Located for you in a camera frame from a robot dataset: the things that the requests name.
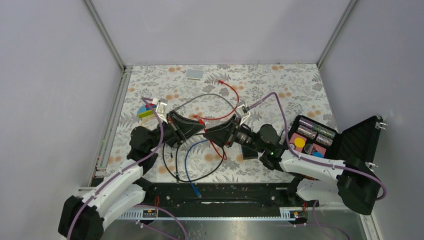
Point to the floral table mat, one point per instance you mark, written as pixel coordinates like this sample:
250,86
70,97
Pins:
281,91

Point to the white small switch box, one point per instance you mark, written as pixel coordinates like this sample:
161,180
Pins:
194,74

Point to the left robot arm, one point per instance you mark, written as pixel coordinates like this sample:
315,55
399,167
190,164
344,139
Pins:
87,217

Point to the black case with chips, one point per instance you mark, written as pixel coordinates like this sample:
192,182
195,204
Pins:
346,157

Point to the black network switch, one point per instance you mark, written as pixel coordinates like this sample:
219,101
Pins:
249,154

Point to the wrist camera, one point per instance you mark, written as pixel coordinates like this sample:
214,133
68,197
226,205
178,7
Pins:
246,112
161,108

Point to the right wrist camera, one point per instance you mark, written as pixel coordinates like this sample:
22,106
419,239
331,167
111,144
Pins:
246,112

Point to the colourful toy brick stack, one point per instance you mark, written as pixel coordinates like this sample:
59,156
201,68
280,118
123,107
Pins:
146,110

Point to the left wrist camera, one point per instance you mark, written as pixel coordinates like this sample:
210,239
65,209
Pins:
161,108

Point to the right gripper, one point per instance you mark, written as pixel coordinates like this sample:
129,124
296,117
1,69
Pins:
221,136

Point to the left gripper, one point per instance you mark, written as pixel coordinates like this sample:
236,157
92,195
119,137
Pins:
184,126

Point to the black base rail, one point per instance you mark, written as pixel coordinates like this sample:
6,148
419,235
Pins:
224,200

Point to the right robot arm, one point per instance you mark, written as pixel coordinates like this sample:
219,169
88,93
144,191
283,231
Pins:
271,146

